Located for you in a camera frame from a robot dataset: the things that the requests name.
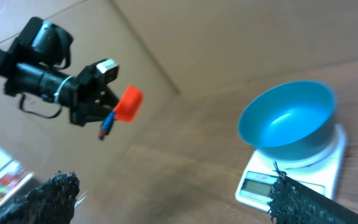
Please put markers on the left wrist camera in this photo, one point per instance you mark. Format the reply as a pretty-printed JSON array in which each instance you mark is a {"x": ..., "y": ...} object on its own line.
[{"x": 108, "y": 70}]

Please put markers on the teal plastic bowl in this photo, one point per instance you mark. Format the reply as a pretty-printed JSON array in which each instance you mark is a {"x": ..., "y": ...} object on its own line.
[{"x": 291, "y": 121}]

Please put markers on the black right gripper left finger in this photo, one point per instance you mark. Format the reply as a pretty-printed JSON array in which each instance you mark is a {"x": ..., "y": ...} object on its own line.
[{"x": 51, "y": 202}]

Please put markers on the white digital kitchen scale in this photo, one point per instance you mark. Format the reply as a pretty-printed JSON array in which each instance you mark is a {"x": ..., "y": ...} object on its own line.
[{"x": 319, "y": 172}]

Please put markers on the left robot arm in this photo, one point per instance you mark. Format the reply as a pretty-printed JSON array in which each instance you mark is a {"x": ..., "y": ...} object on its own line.
[{"x": 34, "y": 65}]

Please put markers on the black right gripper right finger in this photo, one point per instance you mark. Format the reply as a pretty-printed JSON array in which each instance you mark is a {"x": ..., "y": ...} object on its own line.
[{"x": 294, "y": 203}]

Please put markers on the orange scoop with blue handle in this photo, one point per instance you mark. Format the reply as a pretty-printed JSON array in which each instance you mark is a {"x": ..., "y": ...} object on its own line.
[{"x": 126, "y": 110}]

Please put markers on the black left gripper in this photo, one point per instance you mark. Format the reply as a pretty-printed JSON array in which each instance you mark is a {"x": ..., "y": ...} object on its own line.
[{"x": 92, "y": 101}]

